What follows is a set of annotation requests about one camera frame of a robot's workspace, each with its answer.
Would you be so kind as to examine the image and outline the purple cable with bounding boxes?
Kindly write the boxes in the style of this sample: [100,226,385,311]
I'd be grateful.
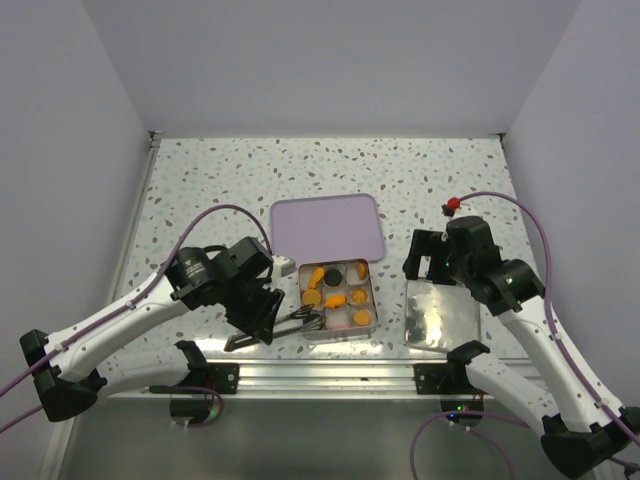
[410,191,640,480]
[0,204,274,434]

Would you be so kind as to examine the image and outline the metal tongs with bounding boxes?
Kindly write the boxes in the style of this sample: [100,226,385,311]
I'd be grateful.
[223,305,322,353]

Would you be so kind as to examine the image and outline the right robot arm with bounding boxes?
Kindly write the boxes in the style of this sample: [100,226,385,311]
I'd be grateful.
[402,215,639,479]

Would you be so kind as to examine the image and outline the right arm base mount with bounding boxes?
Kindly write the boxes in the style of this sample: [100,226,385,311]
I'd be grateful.
[413,362,479,395]

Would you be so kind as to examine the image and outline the purple plastic tray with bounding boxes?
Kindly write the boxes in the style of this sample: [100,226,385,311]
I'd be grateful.
[270,193,386,265]

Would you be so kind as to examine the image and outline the metal tin lid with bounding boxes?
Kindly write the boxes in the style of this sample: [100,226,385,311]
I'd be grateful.
[405,280,481,353]

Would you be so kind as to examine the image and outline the black round cookie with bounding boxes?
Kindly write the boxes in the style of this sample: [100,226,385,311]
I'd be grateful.
[323,268,343,287]

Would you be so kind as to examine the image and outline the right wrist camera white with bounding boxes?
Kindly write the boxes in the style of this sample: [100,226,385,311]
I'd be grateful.
[441,197,482,223]

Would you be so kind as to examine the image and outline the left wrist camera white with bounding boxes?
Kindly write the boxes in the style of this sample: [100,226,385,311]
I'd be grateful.
[272,255,296,277]

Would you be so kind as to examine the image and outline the aluminium rail front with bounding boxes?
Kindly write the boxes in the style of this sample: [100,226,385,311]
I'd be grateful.
[64,357,556,399]

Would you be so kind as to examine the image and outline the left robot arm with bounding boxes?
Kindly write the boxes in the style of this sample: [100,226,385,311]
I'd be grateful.
[20,237,285,422]

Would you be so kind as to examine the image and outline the metal cookie tin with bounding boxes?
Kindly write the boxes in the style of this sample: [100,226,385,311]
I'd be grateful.
[297,259,378,342]

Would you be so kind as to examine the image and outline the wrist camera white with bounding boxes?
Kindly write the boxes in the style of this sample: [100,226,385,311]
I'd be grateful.
[272,255,296,277]
[441,197,482,223]

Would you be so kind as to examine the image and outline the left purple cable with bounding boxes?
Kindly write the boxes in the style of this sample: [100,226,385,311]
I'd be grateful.
[0,204,274,434]

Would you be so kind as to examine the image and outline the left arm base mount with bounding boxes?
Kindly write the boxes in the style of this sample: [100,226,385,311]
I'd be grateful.
[149,363,240,395]

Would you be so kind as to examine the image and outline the orange round sandwich cookie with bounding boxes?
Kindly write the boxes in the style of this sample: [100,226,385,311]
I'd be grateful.
[301,289,322,306]

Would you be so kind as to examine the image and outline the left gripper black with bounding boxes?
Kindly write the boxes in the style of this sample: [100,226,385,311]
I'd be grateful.
[220,277,285,344]

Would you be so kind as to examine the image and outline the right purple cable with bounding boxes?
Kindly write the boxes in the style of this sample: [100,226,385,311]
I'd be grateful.
[410,191,640,480]

